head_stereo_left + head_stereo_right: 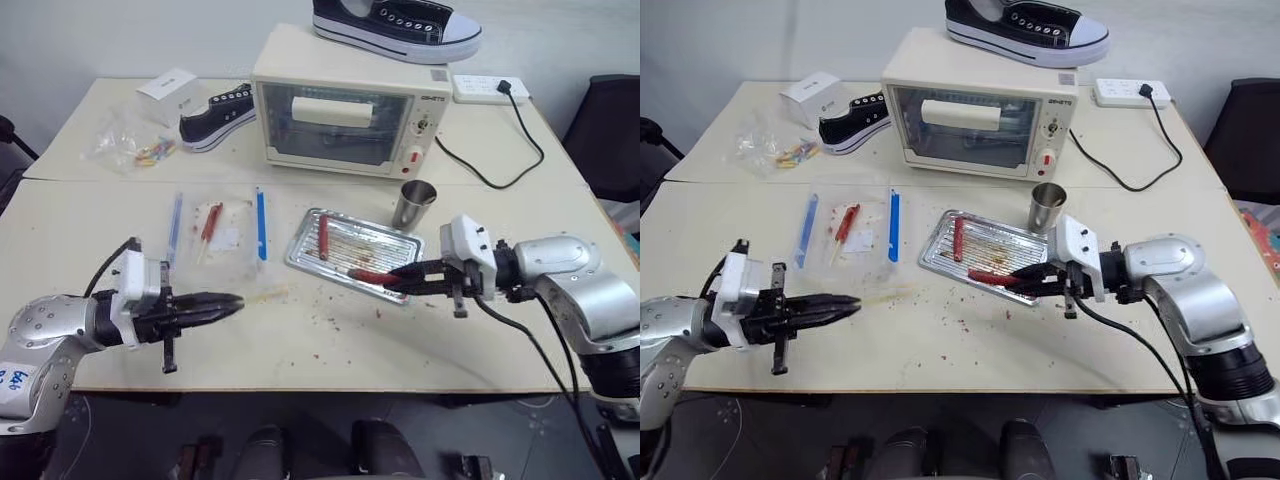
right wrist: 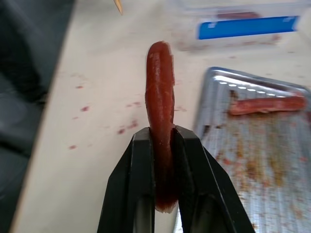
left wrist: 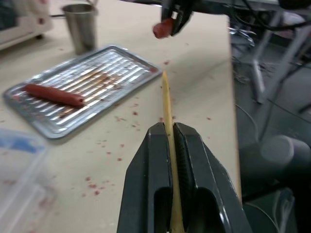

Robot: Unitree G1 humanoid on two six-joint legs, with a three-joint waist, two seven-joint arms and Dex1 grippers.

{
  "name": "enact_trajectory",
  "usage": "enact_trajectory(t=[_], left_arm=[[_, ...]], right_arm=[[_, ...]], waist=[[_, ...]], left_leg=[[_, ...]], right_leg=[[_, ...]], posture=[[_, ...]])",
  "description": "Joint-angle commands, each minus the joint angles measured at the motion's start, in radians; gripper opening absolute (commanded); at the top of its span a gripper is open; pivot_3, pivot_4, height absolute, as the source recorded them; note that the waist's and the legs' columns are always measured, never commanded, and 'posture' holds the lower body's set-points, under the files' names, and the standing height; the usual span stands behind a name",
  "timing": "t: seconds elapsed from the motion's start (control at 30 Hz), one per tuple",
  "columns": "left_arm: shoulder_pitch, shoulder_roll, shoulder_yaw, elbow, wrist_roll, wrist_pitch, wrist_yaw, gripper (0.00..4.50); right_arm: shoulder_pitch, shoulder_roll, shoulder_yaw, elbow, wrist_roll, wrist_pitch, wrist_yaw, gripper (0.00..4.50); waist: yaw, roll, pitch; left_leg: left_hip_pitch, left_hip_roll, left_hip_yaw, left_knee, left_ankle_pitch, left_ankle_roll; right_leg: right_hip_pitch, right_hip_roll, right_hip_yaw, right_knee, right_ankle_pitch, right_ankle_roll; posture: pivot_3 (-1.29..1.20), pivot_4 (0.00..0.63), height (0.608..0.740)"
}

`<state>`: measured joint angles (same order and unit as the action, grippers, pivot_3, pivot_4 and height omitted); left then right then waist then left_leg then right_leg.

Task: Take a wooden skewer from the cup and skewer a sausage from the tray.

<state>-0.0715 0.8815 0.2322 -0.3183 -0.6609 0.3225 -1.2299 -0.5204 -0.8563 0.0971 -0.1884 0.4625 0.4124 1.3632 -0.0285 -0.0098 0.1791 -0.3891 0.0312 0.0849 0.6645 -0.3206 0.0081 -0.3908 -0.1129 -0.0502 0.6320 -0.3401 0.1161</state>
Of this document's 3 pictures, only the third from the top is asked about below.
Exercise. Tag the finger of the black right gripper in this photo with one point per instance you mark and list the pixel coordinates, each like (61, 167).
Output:
(181, 20)
(167, 9)

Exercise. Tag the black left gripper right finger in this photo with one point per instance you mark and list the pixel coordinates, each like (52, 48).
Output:
(209, 184)

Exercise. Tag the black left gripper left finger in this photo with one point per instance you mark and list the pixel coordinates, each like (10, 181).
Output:
(142, 179)

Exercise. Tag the wooden skewer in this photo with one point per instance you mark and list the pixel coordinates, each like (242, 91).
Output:
(167, 106)

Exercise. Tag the stainless steel cup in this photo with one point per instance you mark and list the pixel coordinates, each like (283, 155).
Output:
(81, 29)

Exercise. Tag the ribbed metal tray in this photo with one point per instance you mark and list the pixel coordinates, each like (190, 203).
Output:
(97, 72)

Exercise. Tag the long red sausage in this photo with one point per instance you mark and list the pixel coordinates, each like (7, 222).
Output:
(54, 94)

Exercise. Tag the silver robot body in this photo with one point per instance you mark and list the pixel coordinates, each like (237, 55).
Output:
(281, 153)

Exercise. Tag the clear plastic container blue lid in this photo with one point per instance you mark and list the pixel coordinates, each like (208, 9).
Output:
(19, 174)

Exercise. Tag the white oven appliance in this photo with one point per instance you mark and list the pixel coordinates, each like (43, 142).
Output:
(22, 21)

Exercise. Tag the grey metal frame leg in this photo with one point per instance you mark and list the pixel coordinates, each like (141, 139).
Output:
(258, 72)

